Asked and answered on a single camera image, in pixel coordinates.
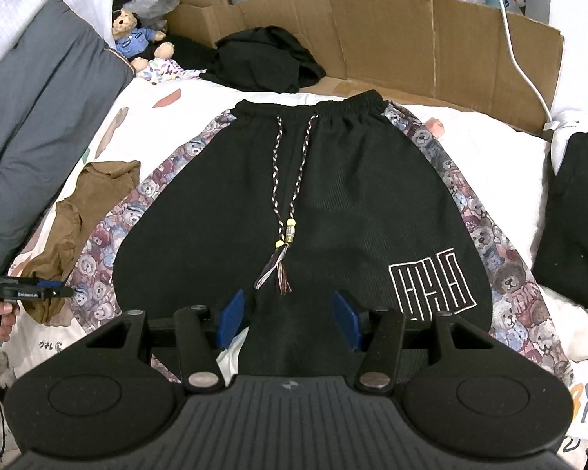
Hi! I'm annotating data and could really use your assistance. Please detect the brown garment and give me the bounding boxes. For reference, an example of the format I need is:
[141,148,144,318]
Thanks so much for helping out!
[22,159,142,326]

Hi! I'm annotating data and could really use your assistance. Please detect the white cable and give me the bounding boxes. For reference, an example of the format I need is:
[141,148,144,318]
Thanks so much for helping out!
[477,0,564,130]

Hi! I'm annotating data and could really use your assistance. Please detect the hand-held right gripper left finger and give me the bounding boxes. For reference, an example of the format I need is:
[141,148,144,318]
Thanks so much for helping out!
[81,289,248,395]

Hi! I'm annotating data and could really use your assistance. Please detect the white printed bedsheet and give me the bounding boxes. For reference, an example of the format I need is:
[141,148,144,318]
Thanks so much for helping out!
[0,76,588,470]

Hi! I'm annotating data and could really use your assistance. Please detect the crumpled black garment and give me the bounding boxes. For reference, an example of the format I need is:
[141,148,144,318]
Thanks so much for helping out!
[203,27,327,93]

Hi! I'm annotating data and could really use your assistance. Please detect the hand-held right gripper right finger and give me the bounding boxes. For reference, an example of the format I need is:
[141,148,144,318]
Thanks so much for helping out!
[333,289,501,395]

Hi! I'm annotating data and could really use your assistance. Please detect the brown cardboard box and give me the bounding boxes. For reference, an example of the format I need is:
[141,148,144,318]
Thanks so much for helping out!
[169,0,565,133]

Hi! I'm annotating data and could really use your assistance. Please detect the teddy bear in blue shirt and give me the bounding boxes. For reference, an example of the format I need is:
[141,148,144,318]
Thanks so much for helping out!
[110,7,167,60]

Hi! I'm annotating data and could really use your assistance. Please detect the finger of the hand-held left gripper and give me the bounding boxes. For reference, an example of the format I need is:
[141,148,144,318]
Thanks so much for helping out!
[2,277,76,301]

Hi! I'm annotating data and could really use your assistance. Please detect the black garment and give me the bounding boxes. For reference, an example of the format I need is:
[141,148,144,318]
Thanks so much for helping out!
[203,27,327,93]
[532,120,588,319]

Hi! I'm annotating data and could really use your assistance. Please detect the doll in floral clothes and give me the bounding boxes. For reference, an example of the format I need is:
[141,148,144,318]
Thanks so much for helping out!
[130,42,207,81]

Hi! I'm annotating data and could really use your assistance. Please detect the white cloth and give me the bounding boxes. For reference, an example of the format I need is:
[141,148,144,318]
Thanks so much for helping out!
[549,112,588,174]

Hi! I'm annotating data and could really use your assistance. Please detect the black pants with bear print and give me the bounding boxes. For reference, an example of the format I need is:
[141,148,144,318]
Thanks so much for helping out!
[61,89,576,387]

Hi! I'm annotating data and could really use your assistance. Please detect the grey cushion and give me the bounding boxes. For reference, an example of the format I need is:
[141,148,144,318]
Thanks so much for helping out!
[0,0,135,275]

